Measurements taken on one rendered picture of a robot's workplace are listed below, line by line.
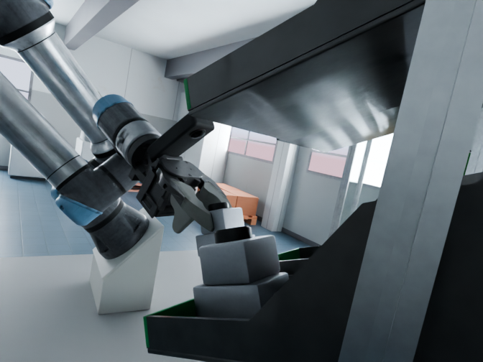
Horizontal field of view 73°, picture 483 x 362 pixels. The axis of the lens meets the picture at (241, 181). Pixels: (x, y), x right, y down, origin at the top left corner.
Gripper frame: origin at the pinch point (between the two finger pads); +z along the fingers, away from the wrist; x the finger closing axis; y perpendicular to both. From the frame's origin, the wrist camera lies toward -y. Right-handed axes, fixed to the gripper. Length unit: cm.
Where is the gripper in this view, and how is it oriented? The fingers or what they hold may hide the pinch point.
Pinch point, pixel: (222, 217)
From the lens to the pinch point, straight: 46.2
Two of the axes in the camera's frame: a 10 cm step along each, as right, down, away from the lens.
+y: -4.9, 8.0, 3.4
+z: 6.3, 6.0, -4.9
